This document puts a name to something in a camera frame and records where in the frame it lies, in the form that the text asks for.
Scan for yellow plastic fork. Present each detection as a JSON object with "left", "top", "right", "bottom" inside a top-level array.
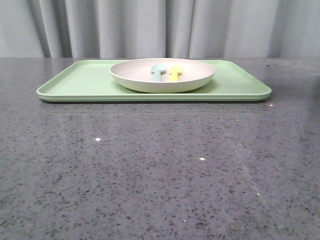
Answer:
[{"left": 169, "top": 65, "right": 182, "bottom": 82}]

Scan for white round plate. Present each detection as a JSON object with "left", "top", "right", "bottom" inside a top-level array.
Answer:
[{"left": 110, "top": 58, "right": 216, "bottom": 94}]

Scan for pale blue plastic spoon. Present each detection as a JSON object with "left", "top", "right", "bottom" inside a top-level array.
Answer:
[{"left": 151, "top": 63, "right": 166, "bottom": 82}]

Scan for light green plastic tray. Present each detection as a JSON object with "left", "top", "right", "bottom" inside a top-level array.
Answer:
[{"left": 36, "top": 60, "right": 272, "bottom": 102}]

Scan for grey pleated curtain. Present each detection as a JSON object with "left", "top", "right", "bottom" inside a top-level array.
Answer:
[{"left": 0, "top": 0, "right": 320, "bottom": 59}]

